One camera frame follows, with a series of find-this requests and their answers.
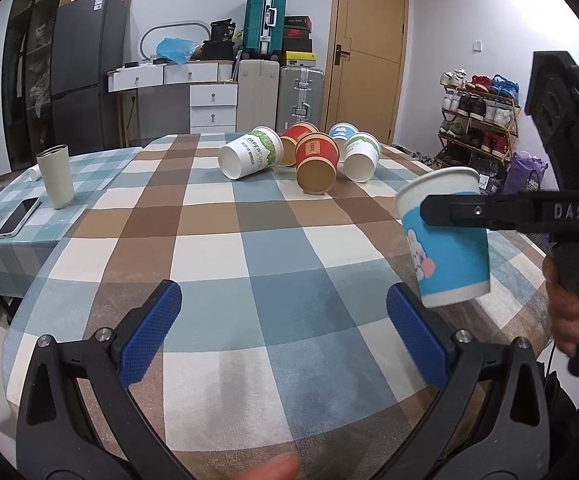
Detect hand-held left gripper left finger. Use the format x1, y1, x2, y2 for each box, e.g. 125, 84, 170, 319
16, 280, 195, 480

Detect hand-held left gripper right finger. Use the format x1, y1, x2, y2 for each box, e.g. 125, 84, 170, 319
374, 282, 553, 480

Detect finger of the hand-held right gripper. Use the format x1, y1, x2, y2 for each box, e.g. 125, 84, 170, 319
419, 192, 536, 232

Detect blue cartoon paper cup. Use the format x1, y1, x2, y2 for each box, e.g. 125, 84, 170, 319
393, 166, 491, 309

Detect white paper cup green print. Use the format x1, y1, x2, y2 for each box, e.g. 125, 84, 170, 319
343, 132, 381, 183

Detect blue and white paper cup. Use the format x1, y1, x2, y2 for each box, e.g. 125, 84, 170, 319
328, 122, 361, 163

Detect red and brown paper cup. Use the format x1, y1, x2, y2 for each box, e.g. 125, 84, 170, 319
295, 132, 340, 196

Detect white paper cup green leaves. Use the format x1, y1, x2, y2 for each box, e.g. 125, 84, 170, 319
218, 126, 284, 181

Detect person's right hand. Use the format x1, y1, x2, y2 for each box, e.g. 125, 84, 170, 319
542, 255, 579, 357

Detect person's left hand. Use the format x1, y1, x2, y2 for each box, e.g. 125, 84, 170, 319
234, 452, 300, 480

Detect purple bag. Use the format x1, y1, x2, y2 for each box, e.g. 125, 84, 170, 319
507, 151, 549, 193

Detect wooden shoe rack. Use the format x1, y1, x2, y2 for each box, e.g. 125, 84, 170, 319
438, 72, 523, 166

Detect group of shoes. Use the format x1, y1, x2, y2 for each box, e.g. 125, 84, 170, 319
439, 70, 520, 156

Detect brown blue checked tablecloth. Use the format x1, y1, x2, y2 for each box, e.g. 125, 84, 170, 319
0, 132, 560, 480

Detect teal checked tablecloth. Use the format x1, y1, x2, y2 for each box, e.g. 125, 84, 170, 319
0, 146, 145, 311

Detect white smartphone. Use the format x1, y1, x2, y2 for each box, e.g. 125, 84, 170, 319
0, 196, 41, 239

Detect cream steel tumbler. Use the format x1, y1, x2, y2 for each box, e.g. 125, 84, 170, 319
36, 144, 75, 209

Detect wooden door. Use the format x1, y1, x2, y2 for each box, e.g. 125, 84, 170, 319
319, 0, 410, 146

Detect silver suitcase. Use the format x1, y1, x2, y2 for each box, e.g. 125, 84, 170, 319
276, 65, 325, 135

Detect white dresser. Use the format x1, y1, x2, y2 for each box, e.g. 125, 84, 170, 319
107, 60, 239, 135

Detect stack of shoe boxes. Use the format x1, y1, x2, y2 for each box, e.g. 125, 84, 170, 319
282, 16, 318, 67

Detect white suitcase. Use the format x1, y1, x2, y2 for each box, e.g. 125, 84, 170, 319
236, 59, 281, 133

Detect dark grey refrigerator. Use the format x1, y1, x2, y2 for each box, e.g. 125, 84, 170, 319
51, 0, 129, 157

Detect blue plastic bag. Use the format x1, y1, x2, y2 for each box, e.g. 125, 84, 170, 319
156, 37, 196, 65

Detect teal suitcase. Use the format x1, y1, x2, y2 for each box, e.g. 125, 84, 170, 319
242, 0, 287, 59

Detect black glass cabinet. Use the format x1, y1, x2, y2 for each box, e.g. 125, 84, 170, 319
0, 0, 70, 181

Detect oval mirror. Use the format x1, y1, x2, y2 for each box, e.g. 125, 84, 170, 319
140, 20, 213, 63

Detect black bag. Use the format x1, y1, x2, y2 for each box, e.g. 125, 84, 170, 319
202, 19, 238, 61

